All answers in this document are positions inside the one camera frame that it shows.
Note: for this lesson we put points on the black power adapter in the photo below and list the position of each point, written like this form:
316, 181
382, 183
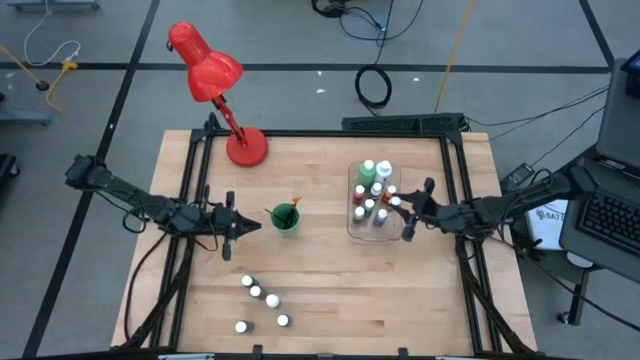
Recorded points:
517, 175

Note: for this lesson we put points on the large white paint bottle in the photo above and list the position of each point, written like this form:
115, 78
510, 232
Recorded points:
384, 167

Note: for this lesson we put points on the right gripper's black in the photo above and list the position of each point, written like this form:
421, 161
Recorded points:
440, 217

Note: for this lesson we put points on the dark device with blue screen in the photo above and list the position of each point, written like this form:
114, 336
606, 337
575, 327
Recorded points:
634, 75

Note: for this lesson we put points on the black perforated power strip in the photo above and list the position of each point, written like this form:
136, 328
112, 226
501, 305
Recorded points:
400, 122

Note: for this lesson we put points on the grey cart base bar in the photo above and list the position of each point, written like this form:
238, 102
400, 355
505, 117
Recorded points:
50, 5
25, 118

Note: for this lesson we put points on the clear plastic bin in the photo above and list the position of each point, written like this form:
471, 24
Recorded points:
380, 235

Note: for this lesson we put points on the small dark green paint bottle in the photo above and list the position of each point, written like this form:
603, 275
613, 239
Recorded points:
256, 291

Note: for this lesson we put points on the small pale paint bottle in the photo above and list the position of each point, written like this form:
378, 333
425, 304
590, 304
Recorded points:
272, 300

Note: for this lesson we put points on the small mauve paint bottle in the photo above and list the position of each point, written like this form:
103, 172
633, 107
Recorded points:
358, 212

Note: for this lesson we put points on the small yellow paint bottle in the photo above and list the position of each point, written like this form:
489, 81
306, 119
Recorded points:
395, 201

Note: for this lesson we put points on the small purple paint bottle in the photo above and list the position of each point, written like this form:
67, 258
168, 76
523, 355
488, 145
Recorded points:
381, 215

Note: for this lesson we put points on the white printed box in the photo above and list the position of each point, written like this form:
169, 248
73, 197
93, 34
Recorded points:
547, 227

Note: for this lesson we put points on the red desk lamp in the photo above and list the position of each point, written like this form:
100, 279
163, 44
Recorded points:
210, 75

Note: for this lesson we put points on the small red-orange paint bottle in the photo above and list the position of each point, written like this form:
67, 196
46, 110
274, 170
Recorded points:
359, 190

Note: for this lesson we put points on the grey laptop lid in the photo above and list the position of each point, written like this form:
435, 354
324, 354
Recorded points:
620, 125

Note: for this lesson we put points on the green plastic cup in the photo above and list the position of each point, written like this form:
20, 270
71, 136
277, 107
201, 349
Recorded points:
277, 227

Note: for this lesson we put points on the small orange paint bottle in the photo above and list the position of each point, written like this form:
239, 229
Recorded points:
390, 190

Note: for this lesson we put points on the white round stand base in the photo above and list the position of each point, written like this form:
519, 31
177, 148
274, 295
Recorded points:
580, 260

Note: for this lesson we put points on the black workstation stand leg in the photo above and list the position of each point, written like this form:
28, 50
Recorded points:
580, 297

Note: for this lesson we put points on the grey workstation tray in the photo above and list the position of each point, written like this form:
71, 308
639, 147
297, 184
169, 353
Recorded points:
570, 225

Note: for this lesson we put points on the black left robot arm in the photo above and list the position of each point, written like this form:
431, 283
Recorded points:
125, 192

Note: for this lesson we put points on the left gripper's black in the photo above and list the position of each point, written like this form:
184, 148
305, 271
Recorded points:
215, 222

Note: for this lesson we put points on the small white paint bottle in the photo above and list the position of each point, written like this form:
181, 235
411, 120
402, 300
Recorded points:
376, 188

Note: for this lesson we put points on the black caster wheel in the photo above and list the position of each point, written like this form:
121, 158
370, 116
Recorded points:
7, 165

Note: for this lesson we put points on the black keyboard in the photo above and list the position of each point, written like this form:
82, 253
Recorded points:
610, 220

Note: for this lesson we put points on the large green paint bottle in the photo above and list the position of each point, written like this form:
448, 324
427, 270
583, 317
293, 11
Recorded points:
367, 170

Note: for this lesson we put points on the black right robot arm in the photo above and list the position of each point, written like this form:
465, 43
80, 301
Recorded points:
525, 200

